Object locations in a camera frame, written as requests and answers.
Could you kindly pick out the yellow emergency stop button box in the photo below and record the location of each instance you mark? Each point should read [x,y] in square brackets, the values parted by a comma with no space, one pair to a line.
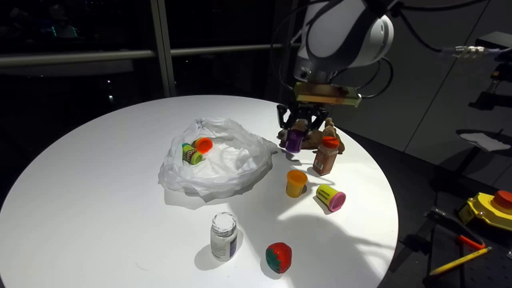
[494,211]

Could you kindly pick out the small jar with grey lid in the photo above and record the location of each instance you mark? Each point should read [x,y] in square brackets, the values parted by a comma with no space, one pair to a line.
[223,239]

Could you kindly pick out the yellow pencil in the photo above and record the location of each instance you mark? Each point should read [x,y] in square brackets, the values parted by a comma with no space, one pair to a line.
[460,262]

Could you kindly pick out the metal window railing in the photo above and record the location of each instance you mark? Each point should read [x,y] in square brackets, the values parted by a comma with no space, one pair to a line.
[100,57]

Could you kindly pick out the purple play dough tub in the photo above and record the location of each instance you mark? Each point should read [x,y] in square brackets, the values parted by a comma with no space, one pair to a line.
[295,142]

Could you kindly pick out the red play dough tub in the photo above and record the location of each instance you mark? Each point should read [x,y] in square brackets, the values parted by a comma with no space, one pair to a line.
[279,257]

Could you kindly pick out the orange play dough tub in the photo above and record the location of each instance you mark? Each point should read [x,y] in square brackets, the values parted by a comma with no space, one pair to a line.
[204,145]

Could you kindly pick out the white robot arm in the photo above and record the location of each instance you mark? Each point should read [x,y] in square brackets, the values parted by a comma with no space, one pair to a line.
[337,36]

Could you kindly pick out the red handled tool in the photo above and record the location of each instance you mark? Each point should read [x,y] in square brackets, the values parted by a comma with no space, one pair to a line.
[471,244]

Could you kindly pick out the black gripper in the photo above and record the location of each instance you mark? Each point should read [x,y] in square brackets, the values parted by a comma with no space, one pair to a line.
[315,115]

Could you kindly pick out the black camera stand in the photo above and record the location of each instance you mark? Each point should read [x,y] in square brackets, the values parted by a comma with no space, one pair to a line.
[471,132]

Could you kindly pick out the yellow play dough tub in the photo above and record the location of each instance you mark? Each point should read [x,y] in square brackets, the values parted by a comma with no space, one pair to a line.
[297,183]

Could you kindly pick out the light green play dough tub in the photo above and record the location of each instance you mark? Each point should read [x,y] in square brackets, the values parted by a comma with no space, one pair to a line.
[331,198]

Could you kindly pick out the spice jar with red lid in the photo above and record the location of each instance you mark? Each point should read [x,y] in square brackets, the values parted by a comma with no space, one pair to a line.
[327,155]

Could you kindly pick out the white plastic bag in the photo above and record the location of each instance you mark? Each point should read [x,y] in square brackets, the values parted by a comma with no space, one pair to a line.
[238,161]

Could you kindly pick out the grey window post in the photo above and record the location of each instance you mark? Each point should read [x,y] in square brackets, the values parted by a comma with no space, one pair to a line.
[163,47]

